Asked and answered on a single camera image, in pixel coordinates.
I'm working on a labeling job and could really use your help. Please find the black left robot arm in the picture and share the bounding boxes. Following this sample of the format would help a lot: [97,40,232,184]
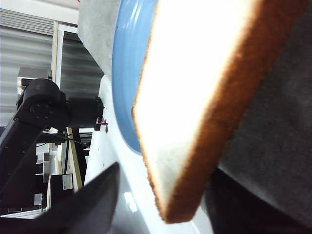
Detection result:
[0,78,103,209]

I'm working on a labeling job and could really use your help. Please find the white bread slice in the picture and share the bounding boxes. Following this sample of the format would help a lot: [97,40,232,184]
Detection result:
[132,0,312,224]

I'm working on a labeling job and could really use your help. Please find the black cables on left arm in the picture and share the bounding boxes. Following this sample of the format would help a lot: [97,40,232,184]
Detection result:
[36,117,108,174]

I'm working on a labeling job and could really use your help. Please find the black box with label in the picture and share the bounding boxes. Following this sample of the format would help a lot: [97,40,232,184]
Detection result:
[50,174,74,208]

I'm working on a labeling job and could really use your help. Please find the blue plastic plate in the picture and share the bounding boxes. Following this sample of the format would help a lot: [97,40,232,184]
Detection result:
[112,0,157,155]

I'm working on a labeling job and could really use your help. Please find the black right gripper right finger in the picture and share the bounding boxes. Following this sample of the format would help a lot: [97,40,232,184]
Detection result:
[205,168,312,234]

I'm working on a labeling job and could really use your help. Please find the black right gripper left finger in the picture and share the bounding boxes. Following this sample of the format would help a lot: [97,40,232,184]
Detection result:
[0,162,120,234]

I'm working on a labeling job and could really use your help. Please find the grey felt table mat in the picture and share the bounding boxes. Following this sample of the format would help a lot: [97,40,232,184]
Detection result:
[78,0,312,222]

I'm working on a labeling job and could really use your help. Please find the grey window blinds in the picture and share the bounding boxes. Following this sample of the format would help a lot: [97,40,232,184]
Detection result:
[0,9,103,113]

